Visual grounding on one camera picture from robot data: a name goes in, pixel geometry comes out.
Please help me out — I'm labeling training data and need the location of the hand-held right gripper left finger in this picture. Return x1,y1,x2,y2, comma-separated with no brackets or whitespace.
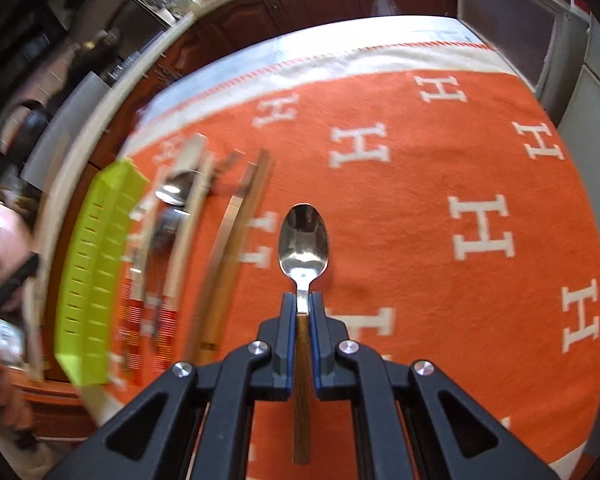
42,291,301,480

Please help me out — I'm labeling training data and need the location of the black pan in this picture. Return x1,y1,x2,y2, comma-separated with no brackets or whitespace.
0,100,53,186

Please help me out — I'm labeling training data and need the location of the pale wooden chopstick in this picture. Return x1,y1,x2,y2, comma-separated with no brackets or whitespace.
187,162,261,361

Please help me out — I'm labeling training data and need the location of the large metal spoon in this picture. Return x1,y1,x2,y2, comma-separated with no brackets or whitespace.
154,171,196,207

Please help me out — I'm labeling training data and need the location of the grey refrigerator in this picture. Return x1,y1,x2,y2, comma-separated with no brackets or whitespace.
555,15,600,356

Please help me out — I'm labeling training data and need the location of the wooden handle metal spoon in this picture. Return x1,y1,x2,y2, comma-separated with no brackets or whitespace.
278,203,331,465

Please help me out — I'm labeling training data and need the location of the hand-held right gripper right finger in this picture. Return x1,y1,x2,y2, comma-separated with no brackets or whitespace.
307,291,561,480

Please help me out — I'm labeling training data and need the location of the grey appliance front panel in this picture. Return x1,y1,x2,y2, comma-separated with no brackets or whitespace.
455,0,573,106

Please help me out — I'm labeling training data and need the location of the brown wooden chopstick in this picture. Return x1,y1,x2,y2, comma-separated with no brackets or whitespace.
200,147,273,361

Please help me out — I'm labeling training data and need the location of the orange printed blanket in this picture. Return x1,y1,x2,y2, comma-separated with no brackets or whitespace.
80,40,600,480

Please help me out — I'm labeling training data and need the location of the small metal spoon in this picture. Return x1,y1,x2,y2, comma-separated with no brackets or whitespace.
147,207,188,353

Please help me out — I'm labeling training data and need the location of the green plastic cutlery tray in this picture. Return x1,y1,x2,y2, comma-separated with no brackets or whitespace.
52,157,151,387

